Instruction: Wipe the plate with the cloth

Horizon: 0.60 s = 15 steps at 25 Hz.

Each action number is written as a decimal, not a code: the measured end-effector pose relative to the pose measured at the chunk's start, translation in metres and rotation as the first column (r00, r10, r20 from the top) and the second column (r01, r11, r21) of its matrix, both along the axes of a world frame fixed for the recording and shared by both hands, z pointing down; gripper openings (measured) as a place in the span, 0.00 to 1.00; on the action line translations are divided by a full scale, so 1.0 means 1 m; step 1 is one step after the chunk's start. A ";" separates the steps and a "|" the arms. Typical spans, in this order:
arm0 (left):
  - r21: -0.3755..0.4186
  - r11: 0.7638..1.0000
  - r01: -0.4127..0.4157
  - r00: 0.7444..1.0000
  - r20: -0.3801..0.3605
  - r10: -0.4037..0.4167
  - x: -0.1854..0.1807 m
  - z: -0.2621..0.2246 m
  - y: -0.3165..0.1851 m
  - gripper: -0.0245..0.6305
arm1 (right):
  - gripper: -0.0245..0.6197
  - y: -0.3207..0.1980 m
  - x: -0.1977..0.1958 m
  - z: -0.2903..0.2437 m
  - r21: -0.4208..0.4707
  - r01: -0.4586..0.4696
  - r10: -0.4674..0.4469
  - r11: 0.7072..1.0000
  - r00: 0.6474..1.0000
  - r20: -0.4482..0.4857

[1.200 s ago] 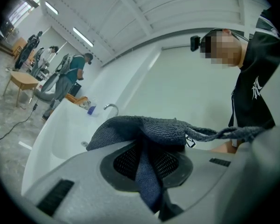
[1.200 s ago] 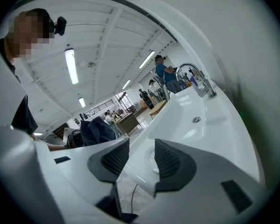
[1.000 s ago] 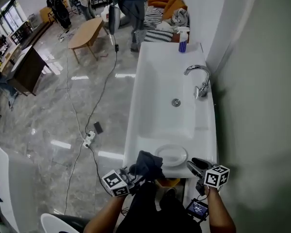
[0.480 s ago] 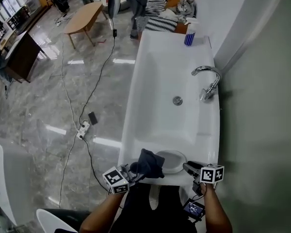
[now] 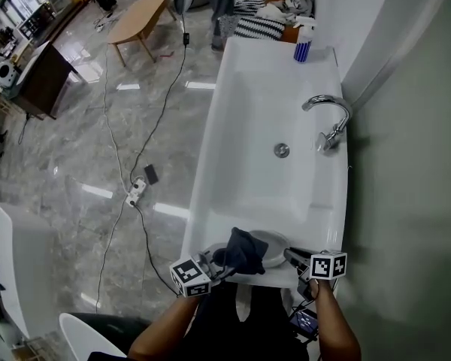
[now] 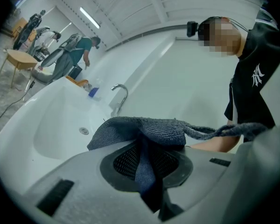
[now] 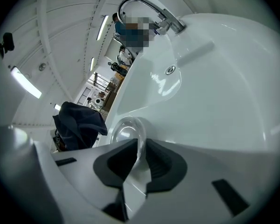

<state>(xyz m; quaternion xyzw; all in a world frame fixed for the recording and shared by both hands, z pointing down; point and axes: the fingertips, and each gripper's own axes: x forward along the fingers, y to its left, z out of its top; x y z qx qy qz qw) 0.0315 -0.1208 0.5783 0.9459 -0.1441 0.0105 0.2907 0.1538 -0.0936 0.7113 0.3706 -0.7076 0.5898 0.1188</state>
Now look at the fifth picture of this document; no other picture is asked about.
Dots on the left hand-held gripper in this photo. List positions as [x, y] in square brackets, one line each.
[188, 275]

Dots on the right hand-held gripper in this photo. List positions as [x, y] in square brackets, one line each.
[329, 265]

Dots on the white plate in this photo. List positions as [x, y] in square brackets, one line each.
[276, 246]

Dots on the dark navy cloth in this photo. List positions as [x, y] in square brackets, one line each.
[244, 252]

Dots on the person's right forearm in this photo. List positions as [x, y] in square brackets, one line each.
[334, 325]

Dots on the person's left forearm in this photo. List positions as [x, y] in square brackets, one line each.
[161, 329]

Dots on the black device with screen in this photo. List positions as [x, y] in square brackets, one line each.
[304, 322]

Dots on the person's black clothing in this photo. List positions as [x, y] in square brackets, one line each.
[218, 333]

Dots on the white power strip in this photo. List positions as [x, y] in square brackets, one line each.
[136, 191]

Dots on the black flat power adapter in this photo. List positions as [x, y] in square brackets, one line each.
[151, 174]

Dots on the chrome sink drain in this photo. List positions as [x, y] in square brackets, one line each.
[282, 150]

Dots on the white ceramic sink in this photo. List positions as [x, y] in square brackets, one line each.
[263, 119]

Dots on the chrome faucet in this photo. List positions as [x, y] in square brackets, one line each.
[342, 115]

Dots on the white bathtub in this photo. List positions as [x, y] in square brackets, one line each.
[19, 261]

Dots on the blue spray bottle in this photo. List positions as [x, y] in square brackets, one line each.
[302, 47]

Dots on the dark wooden cabinet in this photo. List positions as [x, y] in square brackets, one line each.
[45, 81]

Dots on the pile of grey white clothes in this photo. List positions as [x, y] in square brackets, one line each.
[297, 2]

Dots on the oval wooden coffee table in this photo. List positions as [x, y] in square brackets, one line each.
[139, 17]

